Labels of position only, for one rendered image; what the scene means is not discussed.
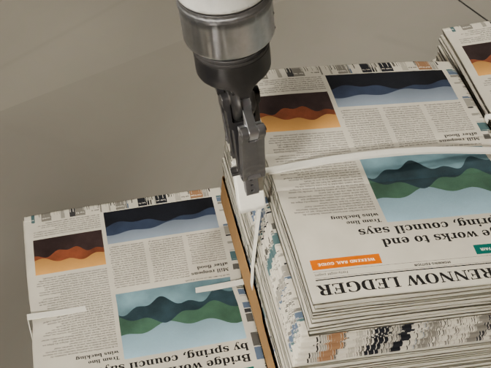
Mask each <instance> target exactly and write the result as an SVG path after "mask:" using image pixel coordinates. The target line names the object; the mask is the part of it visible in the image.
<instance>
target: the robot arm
mask: <svg viewBox="0 0 491 368"><path fill-rule="evenodd" d="M176 4H177V7H178V10H179V15H180V23H181V28H182V32H183V39H184V41H185V43H186V45H187V47H188V48H189V49H190V50H191V51H192V52H193V54H194V63H195V67H196V71H197V74H198V76H199V78H200V79H201V80H202V81H203V82H204V83H206V84H207V85H209V86H211V87H213V88H215V89H216V93H217V94H218V102H219V106H220V108H221V115H222V120H223V124H224V131H225V135H226V136H225V140H226V141H227V143H228V144H229V146H230V155H231V157H232V158H233V159H234V158H235V160H234V161H232V162H231V163H232V167H230V172H231V174H232V176H233V179H234V184H235V194H236V200H237V206H238V208H239V211H240V213H241V214H243V213H246V212H251V211H254V210H259V209H262V208H265V207H266V204H265V197H264V186H263V179H262V177H264V176H265V172H266V171H265V148H264V138H265V136H266V130H267V128H266V125H265V124H264V123H262V122H261V121H260V113H259V103H260V101H261V98H260V92H259V87H258V85H257V83H258V82H259V81H260V80H261V79H262V78H264V76H265V75H266V74H267V73H268V71H269V69H270V66H271V55H270V40H271V39H272V37H273V34H274V31H275V22H274V14H275V13H274V11H273V0H176Z"/></svg>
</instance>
